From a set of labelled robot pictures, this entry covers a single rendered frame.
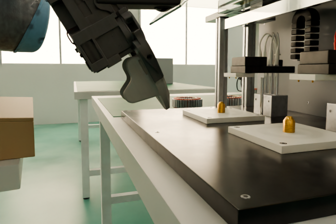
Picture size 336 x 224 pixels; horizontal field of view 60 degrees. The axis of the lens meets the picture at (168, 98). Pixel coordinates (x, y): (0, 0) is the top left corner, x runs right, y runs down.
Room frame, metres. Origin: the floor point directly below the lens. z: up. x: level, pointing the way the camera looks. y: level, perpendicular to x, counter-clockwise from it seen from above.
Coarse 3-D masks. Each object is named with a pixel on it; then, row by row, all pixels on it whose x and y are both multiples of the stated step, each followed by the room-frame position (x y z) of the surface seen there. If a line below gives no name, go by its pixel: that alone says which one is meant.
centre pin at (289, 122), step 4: (288, 116) 0.49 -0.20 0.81; (284, 120) 0.49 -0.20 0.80; (288, 120) 0.48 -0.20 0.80; (292, 120) 0.48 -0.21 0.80; (284, 124) 0.49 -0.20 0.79; (288, 124) 0.48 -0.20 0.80; (292, 124) 0.48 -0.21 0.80; (284, 128) 0.49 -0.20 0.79; (288, 128) 0.48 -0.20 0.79; (292, 128) 0.48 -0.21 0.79; (288, 132) 0.48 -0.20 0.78; (292, 132) 0.48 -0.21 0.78
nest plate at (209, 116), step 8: (184, 112) 0.75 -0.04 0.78; (192, 112) 0.72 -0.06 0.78; (200, 112) 0.72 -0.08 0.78; (208, 112) 0.72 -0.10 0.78; (216, 112) 0.72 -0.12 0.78; (232, 112) 0.72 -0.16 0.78; (240, 112) 0.72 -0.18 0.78; (248, 112) 0.72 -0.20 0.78; (200, 120) 0.66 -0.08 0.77; (208, 120) 0.63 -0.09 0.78; (216, 120) 0.64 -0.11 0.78; (224, 120) 0.64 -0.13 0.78; (232, 120) 0.65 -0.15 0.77; (240, 120) 0.65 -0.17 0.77; (248, 120) 0.66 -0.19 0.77; (256, 120) 0.67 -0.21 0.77
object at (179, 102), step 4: (180, 96) 1.10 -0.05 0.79; (192, 96) 1.11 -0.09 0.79; (172, 100) 1.05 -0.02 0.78; (176, 100) 1.03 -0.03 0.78; (180, 100) 1.02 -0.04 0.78; (184, 100) 1.02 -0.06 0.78; (188, 100) 1.01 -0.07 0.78; (192, 100) 1.02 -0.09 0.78; (196, 100) 1.02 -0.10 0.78; (200, 100) 1.04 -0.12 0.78; (172, 104) 1.05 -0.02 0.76; (176, 104) 1.03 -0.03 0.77; (180, 104) 1.02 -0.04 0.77; (184, 104) 1.02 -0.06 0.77; (188, 104) 1.01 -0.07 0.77; (192, 104) 1.02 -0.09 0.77; (196, 104) 1.02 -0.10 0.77; (200, 104) 1.04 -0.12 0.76
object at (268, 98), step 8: (256, 96) 0.78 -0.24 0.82; (264, 96) 0.75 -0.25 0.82; (272, 96) 0.72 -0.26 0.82; (280, 96) 0.73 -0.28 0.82; (256, 104) 0.78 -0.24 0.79; (264, 104) 0.75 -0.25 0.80; (272, 104) 0.73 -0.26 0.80; (280, 104) 0.73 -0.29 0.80; (256, 112) 0.78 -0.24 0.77; (264, 112) 0.75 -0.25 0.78; (272, 112) 0.73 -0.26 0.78; (280, 112) 0.73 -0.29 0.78
